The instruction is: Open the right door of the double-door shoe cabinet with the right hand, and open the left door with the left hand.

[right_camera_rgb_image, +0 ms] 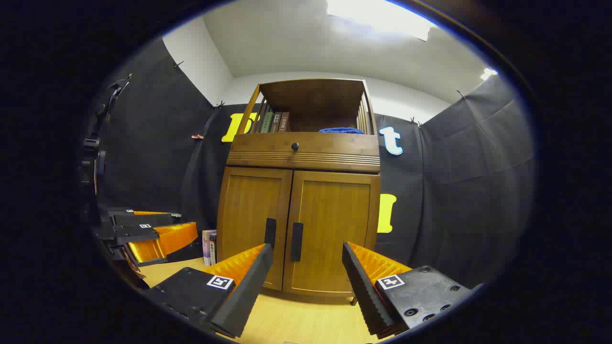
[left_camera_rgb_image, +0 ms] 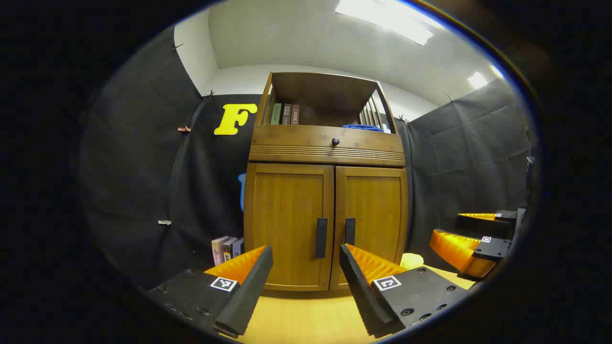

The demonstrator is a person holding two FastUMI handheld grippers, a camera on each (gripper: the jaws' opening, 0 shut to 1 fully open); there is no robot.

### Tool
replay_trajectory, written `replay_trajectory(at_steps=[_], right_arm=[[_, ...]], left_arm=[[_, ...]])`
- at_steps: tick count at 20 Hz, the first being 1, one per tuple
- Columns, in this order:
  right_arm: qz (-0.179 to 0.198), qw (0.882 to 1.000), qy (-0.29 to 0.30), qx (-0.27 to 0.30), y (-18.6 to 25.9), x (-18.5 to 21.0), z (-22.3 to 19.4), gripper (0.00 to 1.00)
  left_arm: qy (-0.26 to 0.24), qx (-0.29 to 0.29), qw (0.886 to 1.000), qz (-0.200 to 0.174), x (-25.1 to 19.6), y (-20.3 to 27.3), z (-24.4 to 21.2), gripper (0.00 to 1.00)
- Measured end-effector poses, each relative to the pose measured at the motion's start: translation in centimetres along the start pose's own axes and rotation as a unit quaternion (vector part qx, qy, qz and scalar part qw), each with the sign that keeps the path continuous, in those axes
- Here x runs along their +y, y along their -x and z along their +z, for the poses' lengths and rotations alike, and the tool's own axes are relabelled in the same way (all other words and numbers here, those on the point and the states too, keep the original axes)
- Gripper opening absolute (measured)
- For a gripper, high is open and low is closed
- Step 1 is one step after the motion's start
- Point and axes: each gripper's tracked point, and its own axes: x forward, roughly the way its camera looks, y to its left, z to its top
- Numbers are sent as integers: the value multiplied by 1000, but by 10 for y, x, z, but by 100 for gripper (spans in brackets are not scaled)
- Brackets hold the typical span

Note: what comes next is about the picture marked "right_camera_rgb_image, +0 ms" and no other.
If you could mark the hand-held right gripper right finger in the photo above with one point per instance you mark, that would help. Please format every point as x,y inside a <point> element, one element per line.
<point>366,291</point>

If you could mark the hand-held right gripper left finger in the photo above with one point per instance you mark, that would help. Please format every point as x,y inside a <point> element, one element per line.
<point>248,286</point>

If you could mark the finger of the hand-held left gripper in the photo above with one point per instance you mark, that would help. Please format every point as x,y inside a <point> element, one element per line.
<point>143,220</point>
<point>167,239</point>

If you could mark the wooden cabinet door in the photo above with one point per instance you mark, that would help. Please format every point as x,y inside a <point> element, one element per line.
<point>334,210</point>
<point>244,205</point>

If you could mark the wooden shoe cabinet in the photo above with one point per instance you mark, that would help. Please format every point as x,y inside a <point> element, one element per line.
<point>311,98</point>

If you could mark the white purple carton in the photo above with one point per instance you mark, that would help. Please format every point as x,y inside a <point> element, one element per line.
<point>209,246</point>

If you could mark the black backdrop cloth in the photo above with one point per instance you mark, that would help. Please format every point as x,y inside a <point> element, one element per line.
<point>454,167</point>

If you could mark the blue cloth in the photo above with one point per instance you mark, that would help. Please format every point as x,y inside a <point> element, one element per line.
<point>342,130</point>

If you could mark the reddish brown book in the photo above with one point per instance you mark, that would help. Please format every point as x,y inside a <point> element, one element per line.
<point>285,122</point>

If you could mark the small ceiling light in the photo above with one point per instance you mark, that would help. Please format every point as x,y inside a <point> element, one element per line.
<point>488,73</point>

